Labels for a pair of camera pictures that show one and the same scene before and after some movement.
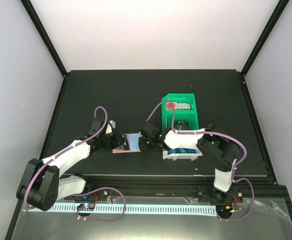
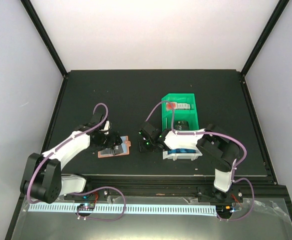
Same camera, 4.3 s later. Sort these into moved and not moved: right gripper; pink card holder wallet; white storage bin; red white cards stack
Moved: pink card holder wallet
Not moved: white storage bin; red white cards stack; right gripper
